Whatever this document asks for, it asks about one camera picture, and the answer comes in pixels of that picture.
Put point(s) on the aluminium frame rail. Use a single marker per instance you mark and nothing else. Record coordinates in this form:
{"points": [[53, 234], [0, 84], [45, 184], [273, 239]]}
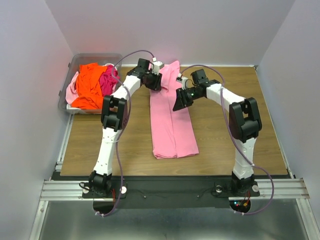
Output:
{"points": [[283, 189]]}

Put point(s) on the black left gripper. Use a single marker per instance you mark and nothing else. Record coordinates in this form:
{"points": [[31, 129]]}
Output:
{"points": [[156, 85]]}

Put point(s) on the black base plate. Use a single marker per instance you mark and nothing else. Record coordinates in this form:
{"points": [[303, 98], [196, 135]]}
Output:
{"points": [[166, 192]]}

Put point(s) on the orange t shirt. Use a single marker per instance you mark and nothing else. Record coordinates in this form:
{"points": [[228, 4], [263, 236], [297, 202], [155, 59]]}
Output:
{"points": [[88, 87]]}

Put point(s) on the magenta t shirt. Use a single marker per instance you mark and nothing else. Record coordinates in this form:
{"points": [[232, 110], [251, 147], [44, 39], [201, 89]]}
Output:
{"points": [[108, 80]]}

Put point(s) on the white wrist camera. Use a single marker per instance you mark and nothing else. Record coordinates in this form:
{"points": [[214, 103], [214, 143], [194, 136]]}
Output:
{"points": [[183, 81], [156, 66]]}

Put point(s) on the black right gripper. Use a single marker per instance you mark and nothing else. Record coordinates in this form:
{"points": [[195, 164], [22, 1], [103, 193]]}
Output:
{"points": [[181, 100]]}

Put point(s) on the clear plastic bin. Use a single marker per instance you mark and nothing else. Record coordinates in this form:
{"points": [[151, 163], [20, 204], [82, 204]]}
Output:
{"points": [[74, 66]]}

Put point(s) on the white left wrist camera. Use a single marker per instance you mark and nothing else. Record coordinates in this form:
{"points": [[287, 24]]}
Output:
{"points": [[156, 66]]}

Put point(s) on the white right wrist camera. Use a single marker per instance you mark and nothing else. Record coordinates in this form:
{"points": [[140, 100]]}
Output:
{"points": [[183, 81]]}

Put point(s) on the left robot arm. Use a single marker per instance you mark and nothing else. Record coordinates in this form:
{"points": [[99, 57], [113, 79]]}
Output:
{"points": [[115, 117]]}

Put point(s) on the light pink t shirt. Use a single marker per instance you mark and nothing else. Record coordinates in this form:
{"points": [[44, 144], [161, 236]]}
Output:
{"points": [[71, 93]]}

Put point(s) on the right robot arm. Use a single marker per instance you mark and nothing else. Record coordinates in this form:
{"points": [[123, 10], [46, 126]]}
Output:
{"points": [[242, 119]]}

